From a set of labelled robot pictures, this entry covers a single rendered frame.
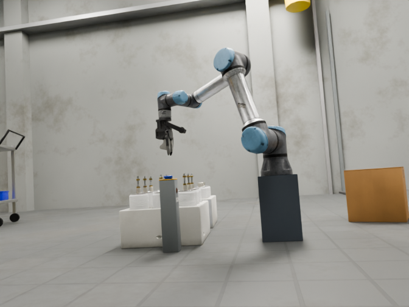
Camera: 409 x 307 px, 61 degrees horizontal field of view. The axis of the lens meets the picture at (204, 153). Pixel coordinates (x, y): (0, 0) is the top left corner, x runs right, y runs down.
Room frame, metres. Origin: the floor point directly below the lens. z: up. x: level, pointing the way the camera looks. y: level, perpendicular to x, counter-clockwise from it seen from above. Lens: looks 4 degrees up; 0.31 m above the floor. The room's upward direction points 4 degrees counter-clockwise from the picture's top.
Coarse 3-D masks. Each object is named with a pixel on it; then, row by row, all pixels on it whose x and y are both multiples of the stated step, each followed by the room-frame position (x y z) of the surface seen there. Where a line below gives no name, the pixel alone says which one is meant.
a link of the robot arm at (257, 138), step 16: (224, 48) 1.60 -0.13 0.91; (224, 64) 1.59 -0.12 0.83; (240, 64) 1.60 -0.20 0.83; (224, 80) 1.66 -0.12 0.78; (240, 80) 1.59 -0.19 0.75; (240, 96) 1.58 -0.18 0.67; (240, 112) 1.58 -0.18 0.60; (256, 112) 1.56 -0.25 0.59; (256, 128) 1.51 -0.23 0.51; (256, 144) 1.51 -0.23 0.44; (272, 144) 1.56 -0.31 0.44
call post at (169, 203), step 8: (160, 184) 1.52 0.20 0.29; (168, 184) 1.51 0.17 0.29; (176, 184) 1.54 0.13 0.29; (160, 192) 1.52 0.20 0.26; (168, 192) 1.51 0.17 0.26; (176, 192) 1.53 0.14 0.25; (160, 200) 1.52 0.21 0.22; (168, 200) 1.51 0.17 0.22; (176, 200) 1.52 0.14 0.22; (168, 208) 1.52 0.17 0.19; (176, 208) 1.51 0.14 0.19; (168, 216) 1.52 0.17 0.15; (176, 216) 1.51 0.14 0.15; (168, 224) 1.52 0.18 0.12; (176, 224) 1.51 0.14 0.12; (168, 232) 1.52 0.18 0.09; (176, 232) 1.51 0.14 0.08; (168, 240) 1.52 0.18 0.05; (176, 240) 1.51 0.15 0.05; (168, 248) 1.52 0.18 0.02; (176, 248) 1.51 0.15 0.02
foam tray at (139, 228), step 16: (128, 208) 1.78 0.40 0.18; (160, 208) 1.65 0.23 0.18; (192, 208) 1.63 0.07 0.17; (208, 208) 1.99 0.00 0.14; (128, 224) 1.67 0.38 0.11; (144, 224) 1.66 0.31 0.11; (160, 224) 1.65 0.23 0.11; (192, 224) 1.64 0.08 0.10; (208, 224) 1.94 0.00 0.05; (128, 240) 1.67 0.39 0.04; (144, 240) 1.66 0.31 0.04; (160, 240) 1.65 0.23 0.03; (192, 240) 1.64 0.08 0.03
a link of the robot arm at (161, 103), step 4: (160, 92) 1.93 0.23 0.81; (164, 92) 1.93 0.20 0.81; (168, 92) 1.94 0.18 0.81; (160, 96) 1.93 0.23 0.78; (164, 96) 1.92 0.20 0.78; (160, 100) 1.93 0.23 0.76; (164, 100) 1.91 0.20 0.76; (160, 104) 1.93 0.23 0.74; (164, 104) 1.92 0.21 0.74; (160, 108) 1.93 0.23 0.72; (164, 108) 1.93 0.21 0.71; (168, 108) 1.94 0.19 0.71
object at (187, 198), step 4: (180, 192) 1.68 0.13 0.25; (184, 192) 1.67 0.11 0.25; (188, 192) 1.67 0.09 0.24; (192, 192) 1.69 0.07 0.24; (180, 196) 1.67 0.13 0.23; (184, 196) 1.67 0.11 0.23; (188, 196) 1.67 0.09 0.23; (192, 196) 1.68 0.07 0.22; (180, 200) 1.67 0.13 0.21; (184, 200) 1.67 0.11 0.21; (188, 200) 1.67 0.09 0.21; (192, 200) 1.68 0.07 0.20; (180, 204) 1.68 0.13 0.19; (184, 204) 1.67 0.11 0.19; (188, 204) 1.67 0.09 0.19; (192, 204) 1.68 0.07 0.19
